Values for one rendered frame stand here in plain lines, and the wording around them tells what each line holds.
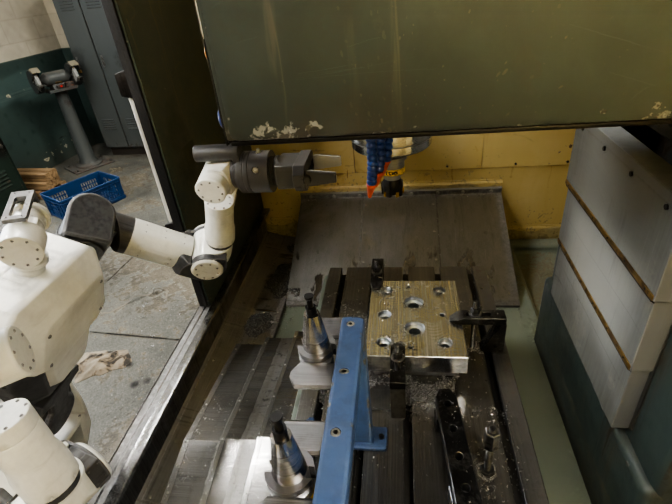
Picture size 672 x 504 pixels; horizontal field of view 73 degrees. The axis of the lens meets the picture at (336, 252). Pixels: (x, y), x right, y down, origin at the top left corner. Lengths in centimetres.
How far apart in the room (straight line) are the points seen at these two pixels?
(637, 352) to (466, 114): 58
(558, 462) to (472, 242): 90
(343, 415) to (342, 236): 137
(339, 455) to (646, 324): 58
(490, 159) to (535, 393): 98
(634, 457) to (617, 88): 76
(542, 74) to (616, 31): 8
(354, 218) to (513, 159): 71
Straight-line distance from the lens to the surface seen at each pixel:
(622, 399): 109
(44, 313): 94
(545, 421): 148
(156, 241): 115
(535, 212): 221
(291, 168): 93
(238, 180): 96
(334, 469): 62
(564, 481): 139
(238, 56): 59
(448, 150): 202
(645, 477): 113
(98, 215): 112
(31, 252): 90
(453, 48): 56
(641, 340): 97
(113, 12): 133
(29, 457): 73
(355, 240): 195
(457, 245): 193
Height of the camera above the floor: 175
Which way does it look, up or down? 32 degrees down
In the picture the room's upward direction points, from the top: 6 degrees counter-clockwise
